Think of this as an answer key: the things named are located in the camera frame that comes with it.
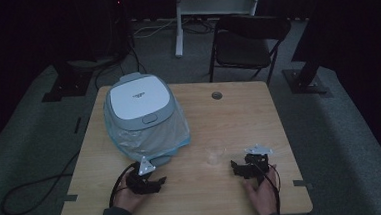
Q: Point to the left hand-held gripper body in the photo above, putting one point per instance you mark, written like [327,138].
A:
[142,182]

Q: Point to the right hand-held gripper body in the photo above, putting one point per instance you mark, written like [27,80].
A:
[257,163]

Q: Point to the clear plastic cup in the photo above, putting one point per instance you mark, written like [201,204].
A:
[215,156]

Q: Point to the grey white lidded trash can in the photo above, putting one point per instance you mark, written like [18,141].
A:
[138,100]

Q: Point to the person's left hand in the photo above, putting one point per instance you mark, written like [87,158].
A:
[127,198]

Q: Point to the person's right hand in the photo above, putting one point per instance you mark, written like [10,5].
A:
[264,196]

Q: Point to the clear blue trash bag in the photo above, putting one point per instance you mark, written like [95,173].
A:
[166,135]

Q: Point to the light wooden table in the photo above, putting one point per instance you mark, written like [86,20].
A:
[213,126]

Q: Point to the small black floor strip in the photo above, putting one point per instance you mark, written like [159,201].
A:
[77,125]

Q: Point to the black folding chair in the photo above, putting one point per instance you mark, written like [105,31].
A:
[241,47]

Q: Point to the black stand base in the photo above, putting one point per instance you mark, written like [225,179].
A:
[67,85]

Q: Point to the grey table edge bracket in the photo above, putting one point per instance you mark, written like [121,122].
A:
[301,183]
[69,197]

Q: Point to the black stand with base plate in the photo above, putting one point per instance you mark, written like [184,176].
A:
[305,77]

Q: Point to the white metal desk frame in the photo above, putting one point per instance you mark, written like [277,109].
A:
[205,6]

